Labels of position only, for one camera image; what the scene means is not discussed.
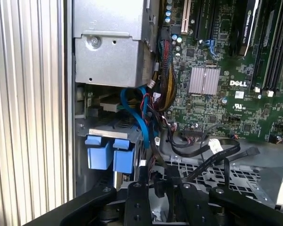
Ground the green motherboard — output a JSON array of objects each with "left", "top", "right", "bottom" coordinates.
[{"left": 155, "top": 0, "right": 283, "bottom": 145}]

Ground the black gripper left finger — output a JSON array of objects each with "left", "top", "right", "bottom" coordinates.
[{"left": 23, "top": 181, "right": 150, "bottom": 226}]

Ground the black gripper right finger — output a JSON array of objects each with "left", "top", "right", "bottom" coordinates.
[{"left": 179, "top": 182, "right": 283, "bottom": 226}]

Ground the black open PC case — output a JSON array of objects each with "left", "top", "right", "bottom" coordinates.
[{"left": 62, "top": 0, "right": 283, "bottom": 226}]

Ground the black RAM slot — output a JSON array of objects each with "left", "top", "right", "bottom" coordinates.
[
  {"left": 250, "top": 35, "right": 278, "bottom": 93},
  {"left": 264, "top": 0, "right": 283, "bottom": 97}
]

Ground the hard disk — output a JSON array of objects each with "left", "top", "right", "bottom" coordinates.
[{"left": 84, "top": 128, "right": 142, "bottom": 175}]

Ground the black power wire plug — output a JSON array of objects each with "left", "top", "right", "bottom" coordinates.
[{"left": 153, "top": 164, "right": 181, "bottom": 226}]

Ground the blue board port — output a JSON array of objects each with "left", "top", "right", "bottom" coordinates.
[{"left": 204, "top": 39, "right": 216, "bottom": 57}]

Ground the silver finned heat sink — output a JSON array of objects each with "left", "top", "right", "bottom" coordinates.
[{"left": 188, "top": 66, "right": 221, "bottom": 96}]

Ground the multicolour power cable bundle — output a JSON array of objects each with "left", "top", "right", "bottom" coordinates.
[{"left": 157, "top": 27, "right": 178, "bottom": 113}]

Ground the blue data cable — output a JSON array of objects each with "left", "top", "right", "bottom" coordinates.
[{"left": 120, "top": 86, "right": 152, "bottom": 151}]

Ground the black flat wire white label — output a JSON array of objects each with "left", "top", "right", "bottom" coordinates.
[{"left": 165, "top": 137, "right": 241, "bottom": 183}]

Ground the white expansion slot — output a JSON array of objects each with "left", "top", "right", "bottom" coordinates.
[{"left": 180, "top": 0, "right": 192, "bottom": 34}]

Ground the black wire angled plug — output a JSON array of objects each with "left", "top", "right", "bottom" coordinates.
[{"left": 224, "top": 146, "right": 260, "bottom": 189}]

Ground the black graphics card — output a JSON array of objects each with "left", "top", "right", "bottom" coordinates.
[{"left": 228, "top": 0, "right": 260, "bottom": 57}]

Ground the silver power supply unit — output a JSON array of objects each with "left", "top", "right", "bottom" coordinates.
[{"left": 72, "top": 0, "right": 159, "bottom": 88}]

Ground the grey disk bay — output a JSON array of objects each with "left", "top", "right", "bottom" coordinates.
[{"left": 75, "top": 117, "right": 283, "bottom": 212}]

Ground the black expansion slot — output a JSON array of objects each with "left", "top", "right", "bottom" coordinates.
[
  {"left": 206, "top": 0, "right": 219, "bottom": 40},
  {"left": 192, "top": 0, "right": 205, "bottom": 40}
]

